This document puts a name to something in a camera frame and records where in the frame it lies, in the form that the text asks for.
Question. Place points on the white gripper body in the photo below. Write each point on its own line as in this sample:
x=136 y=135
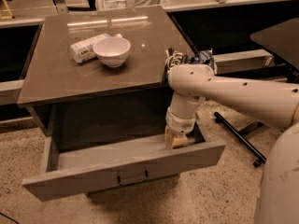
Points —
x=179 y=124

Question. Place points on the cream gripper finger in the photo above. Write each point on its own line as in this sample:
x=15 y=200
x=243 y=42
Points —
x=179 y=140
x=167 y=137

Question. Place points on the grey top drawer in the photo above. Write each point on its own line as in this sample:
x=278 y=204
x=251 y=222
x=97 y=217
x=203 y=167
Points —
x=118 y=165

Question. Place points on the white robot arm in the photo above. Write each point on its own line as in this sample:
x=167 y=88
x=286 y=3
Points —
x=275 y=104

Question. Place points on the grey drawer cabinet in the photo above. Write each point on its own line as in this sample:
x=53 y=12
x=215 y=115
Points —
x=89 y=105

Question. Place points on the dark round table top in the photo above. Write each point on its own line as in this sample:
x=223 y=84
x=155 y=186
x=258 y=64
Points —
x=281 y=39

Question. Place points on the blue chip bag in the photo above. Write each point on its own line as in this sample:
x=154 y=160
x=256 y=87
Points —
x=174 y=57

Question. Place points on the black table base bar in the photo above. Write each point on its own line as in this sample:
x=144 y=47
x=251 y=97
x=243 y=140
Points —
x=240 y=135

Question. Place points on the white ceramic bowl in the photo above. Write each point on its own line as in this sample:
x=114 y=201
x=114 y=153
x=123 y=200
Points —
x=112 y=51

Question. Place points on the white plastic bottle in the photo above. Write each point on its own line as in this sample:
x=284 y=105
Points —
x=83 y=50

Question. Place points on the clear plastic bin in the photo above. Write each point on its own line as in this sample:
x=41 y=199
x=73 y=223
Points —
x=119 y=4

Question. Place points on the yellow wooden object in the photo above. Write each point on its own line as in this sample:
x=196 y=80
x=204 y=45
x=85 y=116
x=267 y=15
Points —
x=6 y=13

